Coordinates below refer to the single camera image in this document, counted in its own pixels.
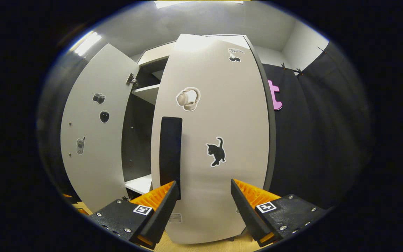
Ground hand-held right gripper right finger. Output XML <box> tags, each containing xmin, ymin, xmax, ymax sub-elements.
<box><xmin>230</xmin><ymin>179</ymin><xmax>328</xmax><ymax>248</ymax></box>

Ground white shoe cabinet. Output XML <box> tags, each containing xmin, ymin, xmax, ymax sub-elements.
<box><xmin>122</xmin><ymin>34</ymin><xmax>276</xmax><ymax>210</ymax></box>

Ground white door black cat sticker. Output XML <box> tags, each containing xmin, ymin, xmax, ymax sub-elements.
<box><xmin>151</xmin><ymin>34</ymin><xmax>270</xmax><ymax>244</ymax></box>

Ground ceiling panel light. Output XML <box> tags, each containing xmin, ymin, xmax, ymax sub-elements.
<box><xmin>154</xmin><ymin>0</ymin><xmax>244</xmax><ymax>9</ymax></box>

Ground ceiling strip light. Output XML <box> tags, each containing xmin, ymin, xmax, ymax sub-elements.
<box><xmin>70</xmin><ymin>31</ymin><xmax>102</xmax><ymax>56</ymax></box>

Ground black door handle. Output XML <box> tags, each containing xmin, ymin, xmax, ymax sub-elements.
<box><xmin>160</xmin><ymin>117</ymin><xmax>183</xmax><ymax>200</ymax></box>

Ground white door grey cat sticker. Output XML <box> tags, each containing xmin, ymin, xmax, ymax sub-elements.
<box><xmin>61</xmin><ymin>43</ymin><xmax>141</xmax><ymax>212</ymax></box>

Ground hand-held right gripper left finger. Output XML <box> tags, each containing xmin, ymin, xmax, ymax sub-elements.
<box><xmin>89</xmin><ymin>181</ymin><xmax>180</xmax><ymax>250</ymax></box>

